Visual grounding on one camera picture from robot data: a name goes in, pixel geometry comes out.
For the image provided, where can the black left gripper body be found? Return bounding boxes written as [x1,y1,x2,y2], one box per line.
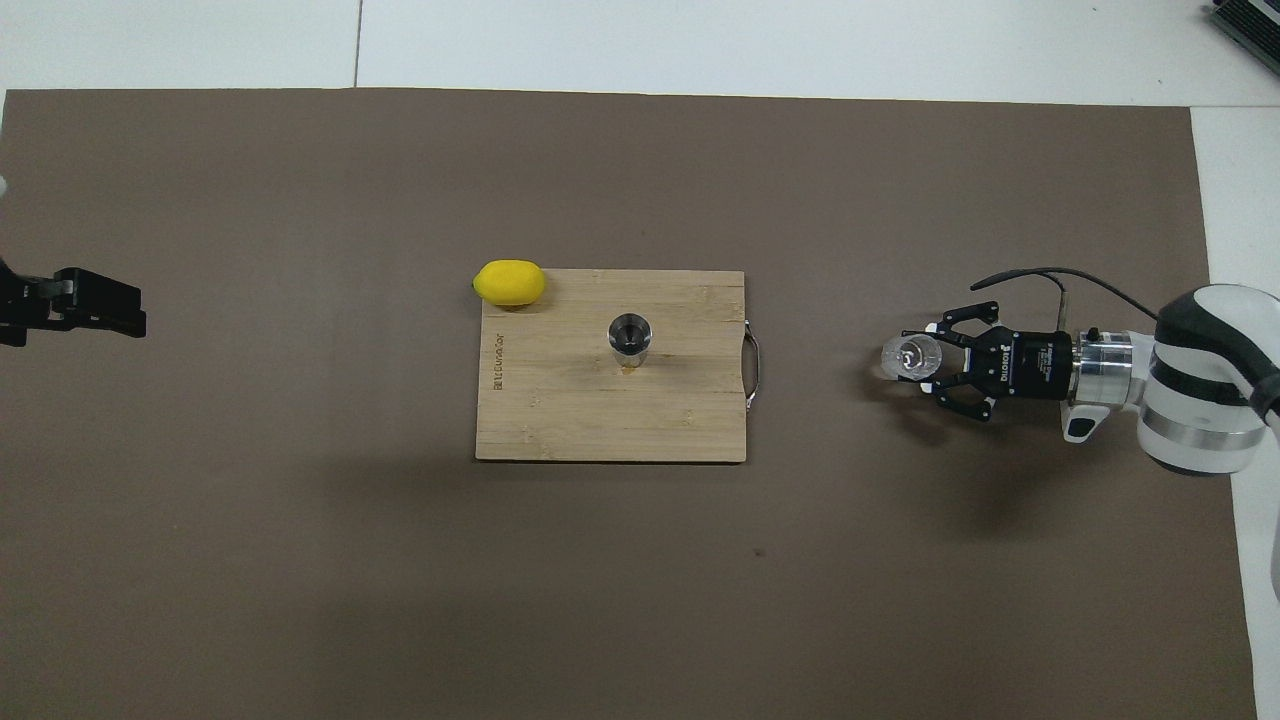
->
[0,258,56,348]

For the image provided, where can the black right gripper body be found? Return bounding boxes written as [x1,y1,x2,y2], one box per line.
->
[985,328,1076,401]

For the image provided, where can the small clear glass cup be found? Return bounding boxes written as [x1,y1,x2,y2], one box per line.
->
[880,335,944,384]

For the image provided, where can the metal double jigger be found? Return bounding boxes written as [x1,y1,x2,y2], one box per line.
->
[608,312,655,369]

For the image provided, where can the brown table mat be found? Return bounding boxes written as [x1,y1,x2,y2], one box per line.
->
[0,88,1259,720]

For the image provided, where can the wooden cutting board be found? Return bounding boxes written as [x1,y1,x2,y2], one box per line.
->
[475,268,763,464]

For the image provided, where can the yellow lemon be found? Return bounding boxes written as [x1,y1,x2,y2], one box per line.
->
[472,259,548,308]

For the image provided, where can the grey ribbed device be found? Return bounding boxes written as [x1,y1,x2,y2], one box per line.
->
[1205,0,1280,73]

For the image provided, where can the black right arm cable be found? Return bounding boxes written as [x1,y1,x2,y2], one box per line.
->
[970,266,1161,323]

